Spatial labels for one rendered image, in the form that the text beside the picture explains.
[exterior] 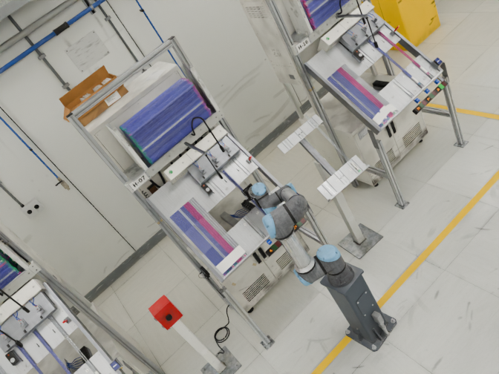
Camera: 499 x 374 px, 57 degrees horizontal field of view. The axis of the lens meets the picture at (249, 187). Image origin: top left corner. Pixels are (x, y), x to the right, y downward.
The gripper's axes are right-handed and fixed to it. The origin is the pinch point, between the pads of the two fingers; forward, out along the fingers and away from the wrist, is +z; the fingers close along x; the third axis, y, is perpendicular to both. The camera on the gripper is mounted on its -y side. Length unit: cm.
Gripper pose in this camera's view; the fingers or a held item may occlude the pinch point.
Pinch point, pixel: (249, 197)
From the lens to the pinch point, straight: 293.9
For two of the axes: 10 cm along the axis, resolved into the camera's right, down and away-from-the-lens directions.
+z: -2.0, 1.3, 9.7
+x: -7.2, 6.5, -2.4
